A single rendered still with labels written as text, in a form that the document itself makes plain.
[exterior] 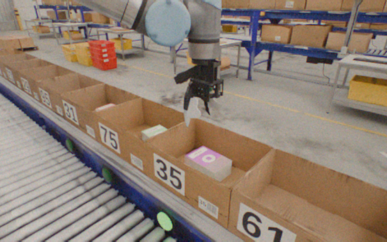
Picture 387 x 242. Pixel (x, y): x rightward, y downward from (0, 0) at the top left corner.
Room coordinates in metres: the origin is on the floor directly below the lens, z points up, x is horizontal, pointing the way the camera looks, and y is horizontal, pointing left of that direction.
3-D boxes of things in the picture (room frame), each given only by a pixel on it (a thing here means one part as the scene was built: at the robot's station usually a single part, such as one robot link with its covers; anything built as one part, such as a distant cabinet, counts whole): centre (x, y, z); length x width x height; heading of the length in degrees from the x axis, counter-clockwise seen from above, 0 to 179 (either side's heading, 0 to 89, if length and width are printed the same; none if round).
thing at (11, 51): (2.60, 2.00, 0.97); 0.39 x 0.29 x 0.17; 49
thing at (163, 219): (0.63, 0.11, 0.81); 0.07 x 0.01 x 0.07; 48
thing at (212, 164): (0.82, -0.06, 0.92); 0.16 x 0.11 x 0.07; 46
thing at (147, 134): (1.02, 0.16, 0.92); 0.16 x 0.11 x 0.07; 41
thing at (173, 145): (0.78, -0.06, 0.96); 0.39 x 0.29 x 0.17; 48
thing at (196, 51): (0.72, -0.03, 1.40); 0.10 x 0.09 x 0.05; 139
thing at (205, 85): (0.71, -0.04, 1.32); 0.09 x 0.08 x 0.12; 49
